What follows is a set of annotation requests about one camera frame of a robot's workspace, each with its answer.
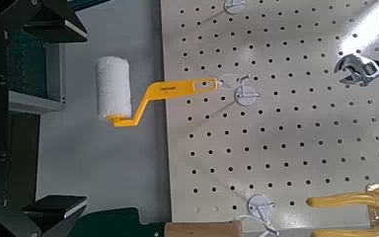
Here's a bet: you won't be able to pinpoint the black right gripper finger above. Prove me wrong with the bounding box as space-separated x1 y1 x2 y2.
0 194 89 237
0 0 89 44

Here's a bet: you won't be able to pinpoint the dark teal plastic crate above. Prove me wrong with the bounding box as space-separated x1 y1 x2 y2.
7 31 48 99

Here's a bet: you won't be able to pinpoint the grey metal shelf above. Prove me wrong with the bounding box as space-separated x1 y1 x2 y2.
8 41 67 116

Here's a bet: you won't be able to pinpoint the white round pegboard hook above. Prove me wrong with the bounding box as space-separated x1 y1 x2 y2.
246 193 276 237
222 0 248 15
234 74 262 108

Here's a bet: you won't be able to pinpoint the white metal pegboard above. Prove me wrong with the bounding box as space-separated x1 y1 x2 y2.
159 0 379 232

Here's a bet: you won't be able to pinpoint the white paint roller yellow handle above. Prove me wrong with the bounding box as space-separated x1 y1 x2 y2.
95 55 219 128

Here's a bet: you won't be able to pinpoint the white string loop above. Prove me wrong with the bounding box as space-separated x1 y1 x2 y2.
231 213 279 237
217 72 245 91

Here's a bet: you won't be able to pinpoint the yellow handled pliers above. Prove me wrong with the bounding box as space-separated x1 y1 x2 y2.
305 192 379 237

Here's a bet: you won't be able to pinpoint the steel adjustable wrench black handle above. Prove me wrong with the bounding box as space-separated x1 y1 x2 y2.
333 53 379 88

